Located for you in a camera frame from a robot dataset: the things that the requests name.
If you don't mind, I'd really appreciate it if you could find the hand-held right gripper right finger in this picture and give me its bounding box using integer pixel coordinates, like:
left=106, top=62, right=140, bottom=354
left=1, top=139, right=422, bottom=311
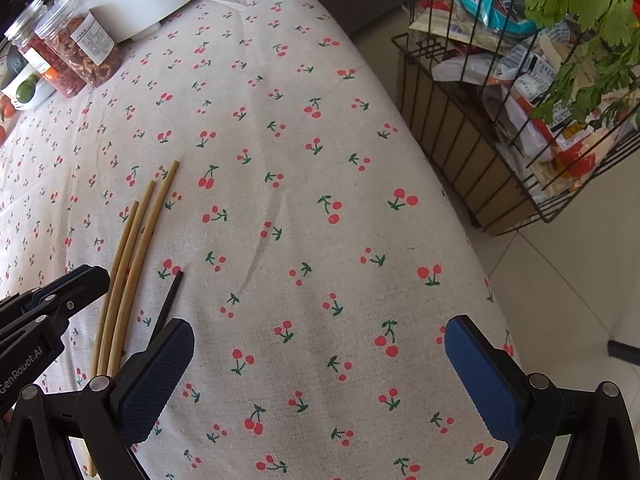
left=444, top=315, right=637, bottom=480

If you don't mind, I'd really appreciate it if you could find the pile of snack packets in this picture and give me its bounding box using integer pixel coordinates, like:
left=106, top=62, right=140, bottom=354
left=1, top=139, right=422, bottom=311
left=409, top=0, right=640, bottom=202

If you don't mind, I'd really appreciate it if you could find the dark green squash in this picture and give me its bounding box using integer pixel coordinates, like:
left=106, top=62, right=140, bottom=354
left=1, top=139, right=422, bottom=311
left=0, top=42, right=32, bottom=86

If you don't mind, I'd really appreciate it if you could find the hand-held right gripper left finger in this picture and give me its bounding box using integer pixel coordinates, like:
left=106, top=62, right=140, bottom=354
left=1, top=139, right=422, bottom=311
left=5, top=318, right=196, bottom=480

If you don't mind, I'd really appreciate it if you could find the plastic jar of dried slices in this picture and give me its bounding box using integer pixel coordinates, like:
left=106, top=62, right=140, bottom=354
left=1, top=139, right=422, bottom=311
left=33, top=0, right=124, bottom=89

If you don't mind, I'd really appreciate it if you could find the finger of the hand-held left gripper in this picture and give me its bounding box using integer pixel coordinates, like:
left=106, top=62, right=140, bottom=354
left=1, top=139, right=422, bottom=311
left=0, top=304, right=72, bottom=347
left=0, top=265, right=111, bottom=312

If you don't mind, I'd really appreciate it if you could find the bunch of green celery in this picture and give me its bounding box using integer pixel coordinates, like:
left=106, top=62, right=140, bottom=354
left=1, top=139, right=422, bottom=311
left=522, top=0, right=640, bottom=127

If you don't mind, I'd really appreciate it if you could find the black chopstick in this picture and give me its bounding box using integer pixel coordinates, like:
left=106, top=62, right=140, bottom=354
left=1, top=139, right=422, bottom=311
left=147, top=271, right=185, bottom=343

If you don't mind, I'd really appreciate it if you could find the white bowl with green spot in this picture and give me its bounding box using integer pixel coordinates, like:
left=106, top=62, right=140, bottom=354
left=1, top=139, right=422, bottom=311
left=0, top=55, right=57, bottom=112

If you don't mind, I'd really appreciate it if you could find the black wire rack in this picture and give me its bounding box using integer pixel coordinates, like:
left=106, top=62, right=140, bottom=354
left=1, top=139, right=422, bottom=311
left=390, top=0, right=640, bottom=234

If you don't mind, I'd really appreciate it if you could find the plastic jar of red berries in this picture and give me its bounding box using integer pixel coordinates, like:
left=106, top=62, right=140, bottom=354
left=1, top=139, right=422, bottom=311
left=4, top=0, right=89, bottom=99

